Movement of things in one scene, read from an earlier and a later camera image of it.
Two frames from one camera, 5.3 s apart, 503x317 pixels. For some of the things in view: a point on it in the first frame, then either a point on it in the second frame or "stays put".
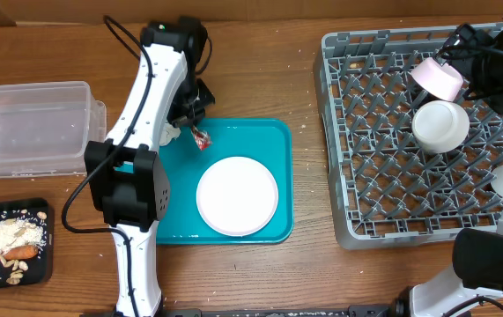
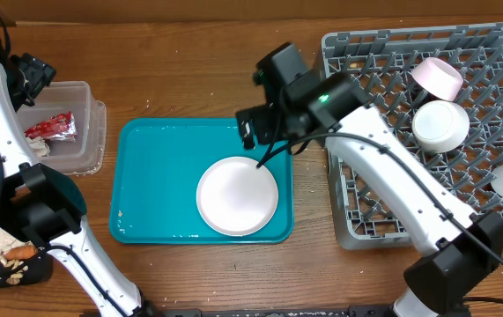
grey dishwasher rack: (406, 168) stays put
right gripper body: (489, 76) -> (269, 122)
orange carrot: (16, 253) stays put
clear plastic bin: (33, 129) stays put
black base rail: (354, 311) stays put
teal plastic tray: (267, 140) stays put
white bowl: (440, 126) stays put
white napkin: (171, 132) -> (39, 145)
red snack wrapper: (202, 138) -> (61, 127)
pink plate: (237, 196) stays put
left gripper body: (189, 102) -> (26, 77)
